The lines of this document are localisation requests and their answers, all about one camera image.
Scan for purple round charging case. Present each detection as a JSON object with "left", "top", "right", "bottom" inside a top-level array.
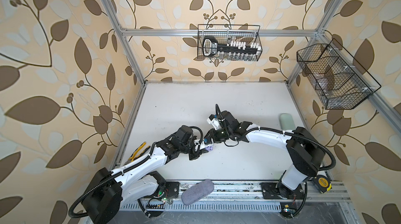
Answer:
[{"left": 205, "top": 146, "right": 213, "bottom": 152}]

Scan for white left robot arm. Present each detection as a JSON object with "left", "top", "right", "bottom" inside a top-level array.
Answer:
[{"left": 68, "top": 125, "right": 214, "bottom": 224}]

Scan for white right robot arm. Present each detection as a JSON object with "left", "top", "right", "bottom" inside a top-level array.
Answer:
[{"left": 207, "top": 115, "right": 336, "bottom": 200}]

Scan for grey felt glasses case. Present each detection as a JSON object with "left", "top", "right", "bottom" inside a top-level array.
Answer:
[{"left": 181, "top": 179, "right": 214, "bottom": 206}]

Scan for yellow black pliers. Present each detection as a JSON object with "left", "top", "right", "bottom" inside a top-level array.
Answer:
[{"left": 128, "top": 142, "right": 150, "bottom": 163}]

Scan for yellow tape measure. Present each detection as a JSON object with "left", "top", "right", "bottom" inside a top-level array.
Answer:
[{"left": 312, "top": 175, "right": 332, "bottom": 194}]

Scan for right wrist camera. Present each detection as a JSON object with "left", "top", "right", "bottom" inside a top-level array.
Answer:
[{"left": 207, "top": 114, "right": 224, "bottom": 130}]

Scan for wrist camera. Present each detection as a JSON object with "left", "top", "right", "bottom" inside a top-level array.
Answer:
[
  {"left": 207, "top": 114, "right": 224, "bottom": 130},
  {"left": 194, "top": 138, "right": 213, "bottom": 150}
]

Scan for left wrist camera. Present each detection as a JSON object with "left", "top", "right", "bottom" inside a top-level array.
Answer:
[{"left": 194, "top": 138, "right": 213, "bottom": 150}]

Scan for black socket holder rail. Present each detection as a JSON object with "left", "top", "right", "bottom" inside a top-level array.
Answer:
[{"left": 200, "top": 36, "right": 262, "bottom": 58}]

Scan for black wire basket back wall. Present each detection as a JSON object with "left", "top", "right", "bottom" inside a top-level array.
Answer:
[{"left": 197, "top": 24, "right": 263, "bottom": 62}]

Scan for black wire basket wall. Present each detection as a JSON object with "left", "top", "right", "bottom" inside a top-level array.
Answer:
[
  {"left": 297, "top": 38, "right": 382, "bottom": 110},
  {"left": 197, "top": 24, "right": 263, "bottom": 62}
]

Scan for black wire basket right wall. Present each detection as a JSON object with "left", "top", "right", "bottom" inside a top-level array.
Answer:
[{"left": 297, "top": 38, "right": 382, "bottom": 110}]

